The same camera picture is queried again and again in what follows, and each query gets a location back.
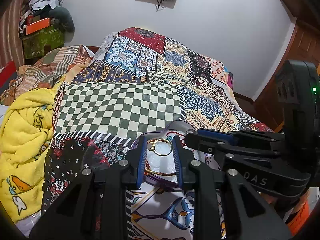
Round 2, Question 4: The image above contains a red cord bracelet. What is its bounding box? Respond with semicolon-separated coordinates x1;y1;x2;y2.
166;129;196;153

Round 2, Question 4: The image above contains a gold bangle bracelet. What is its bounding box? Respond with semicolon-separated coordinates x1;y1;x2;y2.
144;138;177;177

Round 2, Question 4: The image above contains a person's right hand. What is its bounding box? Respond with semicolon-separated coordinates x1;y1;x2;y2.
260;193;279;205

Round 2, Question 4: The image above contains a colourful patchwork bedspread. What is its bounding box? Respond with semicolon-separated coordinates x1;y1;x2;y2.
41;27;268;239

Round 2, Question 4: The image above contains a yellow duck towel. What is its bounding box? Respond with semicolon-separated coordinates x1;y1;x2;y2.
1;83;60;223

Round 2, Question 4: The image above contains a brown striped patchwork blanket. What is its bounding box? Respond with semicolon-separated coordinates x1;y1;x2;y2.
1;45;94;106

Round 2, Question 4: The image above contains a red and white box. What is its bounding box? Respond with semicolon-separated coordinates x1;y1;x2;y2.
0;61;17;87

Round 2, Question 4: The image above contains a green patterned storage box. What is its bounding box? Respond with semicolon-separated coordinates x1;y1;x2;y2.
22;25;65;59

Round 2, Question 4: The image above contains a dark green bag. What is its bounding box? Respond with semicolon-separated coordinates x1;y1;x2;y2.
48;6;75;33

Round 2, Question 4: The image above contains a wooden wardrobe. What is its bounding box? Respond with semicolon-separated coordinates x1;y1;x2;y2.
254;0;319;132

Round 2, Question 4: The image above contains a striped brown curtain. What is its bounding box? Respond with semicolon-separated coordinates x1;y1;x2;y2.
1;0;30;67

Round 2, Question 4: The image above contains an orange box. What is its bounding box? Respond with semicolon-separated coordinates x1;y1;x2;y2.
25;18;50;35

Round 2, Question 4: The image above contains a pile of white clothes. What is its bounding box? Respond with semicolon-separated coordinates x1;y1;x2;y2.
29;0;64;11

